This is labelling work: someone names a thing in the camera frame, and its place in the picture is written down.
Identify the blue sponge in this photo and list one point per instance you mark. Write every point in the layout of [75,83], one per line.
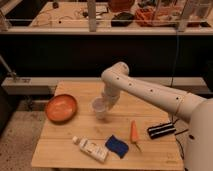
[117,146]

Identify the black white striped box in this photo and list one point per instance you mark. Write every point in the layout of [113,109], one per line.
[161,130]

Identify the orange tool box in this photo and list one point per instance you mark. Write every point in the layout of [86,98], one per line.
[151,17]

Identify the orange carrot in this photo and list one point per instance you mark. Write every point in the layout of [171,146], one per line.
[134,138]

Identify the white tube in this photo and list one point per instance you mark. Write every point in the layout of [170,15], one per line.
[92,149]

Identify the white ceramic cup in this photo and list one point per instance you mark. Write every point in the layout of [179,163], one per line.
[100,108]

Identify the orange bowl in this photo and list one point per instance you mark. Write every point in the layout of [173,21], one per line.
[61,108]

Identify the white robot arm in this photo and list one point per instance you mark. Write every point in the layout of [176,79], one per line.
[192,109]

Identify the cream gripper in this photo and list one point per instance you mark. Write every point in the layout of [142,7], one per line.
[109,102]

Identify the black pouch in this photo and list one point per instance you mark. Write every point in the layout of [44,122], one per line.
[122,19]

